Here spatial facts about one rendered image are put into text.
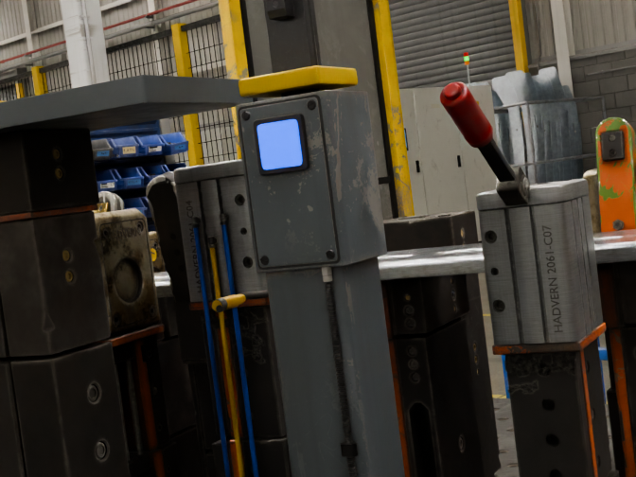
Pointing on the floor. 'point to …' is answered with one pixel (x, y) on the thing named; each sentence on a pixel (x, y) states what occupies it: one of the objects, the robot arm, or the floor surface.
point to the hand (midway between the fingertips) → (291, 21)
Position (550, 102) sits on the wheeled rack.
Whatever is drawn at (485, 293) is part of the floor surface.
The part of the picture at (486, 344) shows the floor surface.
